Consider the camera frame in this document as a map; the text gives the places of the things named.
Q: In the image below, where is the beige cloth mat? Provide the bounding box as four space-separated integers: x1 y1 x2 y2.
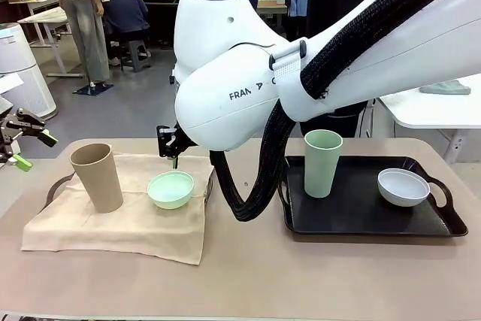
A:
20 153 216 267

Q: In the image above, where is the pale green bowl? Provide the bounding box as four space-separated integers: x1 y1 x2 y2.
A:
147 171 195 210

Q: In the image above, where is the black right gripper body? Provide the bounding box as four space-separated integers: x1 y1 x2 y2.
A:
156 124 197 159

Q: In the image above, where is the pale green tall cup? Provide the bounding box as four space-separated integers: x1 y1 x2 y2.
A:
304 129 344 199

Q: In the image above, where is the grey plastic stool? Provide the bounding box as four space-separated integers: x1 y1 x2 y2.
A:
119 39 152 73

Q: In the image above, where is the dark brown serving tray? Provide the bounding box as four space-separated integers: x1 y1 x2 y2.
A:
46 162 216 206

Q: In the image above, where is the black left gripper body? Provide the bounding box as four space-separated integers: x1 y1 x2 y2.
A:
0 109 24 161

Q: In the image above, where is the white bowl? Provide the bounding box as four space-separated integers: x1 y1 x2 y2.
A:
377 167 431 207

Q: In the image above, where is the seated person in blue jacket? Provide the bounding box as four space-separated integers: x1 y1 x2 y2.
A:
100 0 150 67

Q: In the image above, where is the tan beige tall cup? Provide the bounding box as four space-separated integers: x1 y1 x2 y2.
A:
69 143 126 214

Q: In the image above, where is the black braided right arm sleeve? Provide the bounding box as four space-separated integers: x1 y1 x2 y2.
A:
208 0 476 223

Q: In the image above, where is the black serving tray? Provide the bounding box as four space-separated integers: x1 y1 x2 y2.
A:
277 154 469 238

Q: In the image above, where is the mannequin with grey trousers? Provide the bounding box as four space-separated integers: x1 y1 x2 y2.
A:
37 0 113 88

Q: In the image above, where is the white side table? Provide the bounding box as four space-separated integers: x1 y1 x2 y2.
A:
377 72 481 165

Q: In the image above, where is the white background desk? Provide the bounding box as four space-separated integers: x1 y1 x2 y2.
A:
8 0 86 78

